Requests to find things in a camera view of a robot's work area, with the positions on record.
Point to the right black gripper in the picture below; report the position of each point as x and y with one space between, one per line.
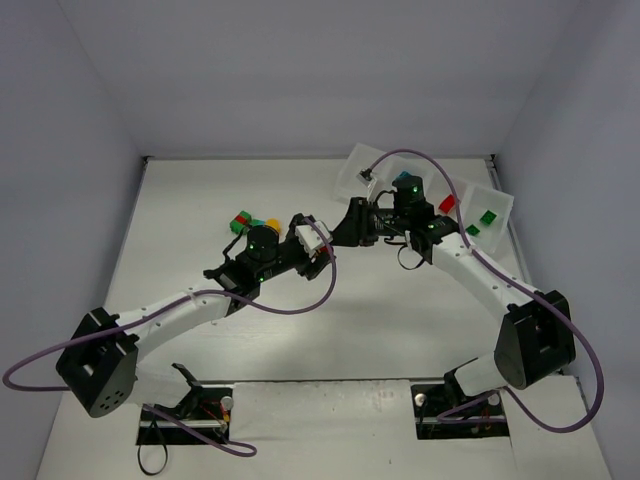
362 223

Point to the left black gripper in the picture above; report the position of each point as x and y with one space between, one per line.
310 260

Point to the yellow rounded lego brick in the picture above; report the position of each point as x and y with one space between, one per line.
274 223

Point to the red rounded lego brick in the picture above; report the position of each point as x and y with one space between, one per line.
447 204

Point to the green red lego brick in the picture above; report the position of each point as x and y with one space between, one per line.
488 218

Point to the small green lego brick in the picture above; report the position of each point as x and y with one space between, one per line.
472 230

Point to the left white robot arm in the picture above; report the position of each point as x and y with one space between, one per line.
102 363

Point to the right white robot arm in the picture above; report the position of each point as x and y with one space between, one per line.
532 342

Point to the clear four-compartment tray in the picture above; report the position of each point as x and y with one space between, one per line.
474 198

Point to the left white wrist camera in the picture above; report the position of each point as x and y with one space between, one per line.
312 238

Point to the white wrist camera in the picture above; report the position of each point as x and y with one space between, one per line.
369 180
312 238

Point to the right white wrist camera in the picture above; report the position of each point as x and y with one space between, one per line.
369 180

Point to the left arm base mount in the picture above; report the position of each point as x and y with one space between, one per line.
205 408

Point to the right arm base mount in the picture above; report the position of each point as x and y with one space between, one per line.
437 417

